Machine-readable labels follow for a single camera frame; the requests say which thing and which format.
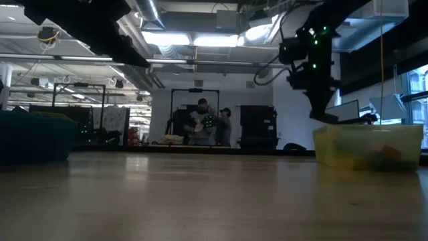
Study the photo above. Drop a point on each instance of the ceiling air unit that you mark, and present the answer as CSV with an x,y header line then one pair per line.
x,y
368,30

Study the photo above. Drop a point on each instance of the ceiling light panel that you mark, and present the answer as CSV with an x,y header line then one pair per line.
x,y
215,41
165,38

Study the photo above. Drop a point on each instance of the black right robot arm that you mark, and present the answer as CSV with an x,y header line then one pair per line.
x,y
324,20

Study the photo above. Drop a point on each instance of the black desk equipment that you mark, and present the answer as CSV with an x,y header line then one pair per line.
x,y
368,118

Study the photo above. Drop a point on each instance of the yellow bin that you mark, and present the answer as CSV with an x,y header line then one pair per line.
x,y
351,140

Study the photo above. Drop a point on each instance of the black frame rig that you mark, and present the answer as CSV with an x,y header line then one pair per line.
x,y
80,85
195,90

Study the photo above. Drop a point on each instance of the grey ceiling pipe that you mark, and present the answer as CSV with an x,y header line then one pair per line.
x,y
200,62

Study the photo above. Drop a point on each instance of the silver air duct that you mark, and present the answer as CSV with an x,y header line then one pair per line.
x,y
148,11

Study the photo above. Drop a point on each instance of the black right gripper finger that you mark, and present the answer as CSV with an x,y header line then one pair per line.
x,y
324,117

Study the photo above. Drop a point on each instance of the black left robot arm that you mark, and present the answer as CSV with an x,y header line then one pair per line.
x,y
67,13

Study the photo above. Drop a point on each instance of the black cabinet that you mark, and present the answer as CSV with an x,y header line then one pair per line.
x,y
257,125
179,120

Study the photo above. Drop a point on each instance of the window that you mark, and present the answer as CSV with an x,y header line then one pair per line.
x,y
418,97

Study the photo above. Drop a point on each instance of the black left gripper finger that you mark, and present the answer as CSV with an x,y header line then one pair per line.
x,y
137,57

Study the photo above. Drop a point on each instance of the black bag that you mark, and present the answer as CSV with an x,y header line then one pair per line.
x,y
294,146

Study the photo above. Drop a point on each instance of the blue bin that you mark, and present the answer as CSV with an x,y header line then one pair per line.
x,y
33,137

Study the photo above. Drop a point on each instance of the white patterned sheet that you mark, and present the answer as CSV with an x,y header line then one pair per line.
x,y
113,118

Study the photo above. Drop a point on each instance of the person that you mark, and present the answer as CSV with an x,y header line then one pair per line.
x,y
224,129
200,129

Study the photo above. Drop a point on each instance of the whiteboard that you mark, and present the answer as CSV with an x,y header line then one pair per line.
x,y
347,110

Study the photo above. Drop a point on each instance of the white storage box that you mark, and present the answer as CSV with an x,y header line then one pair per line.
x,y
170,139

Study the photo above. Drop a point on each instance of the yellow block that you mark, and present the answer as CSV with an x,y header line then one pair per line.
x,y
50,116

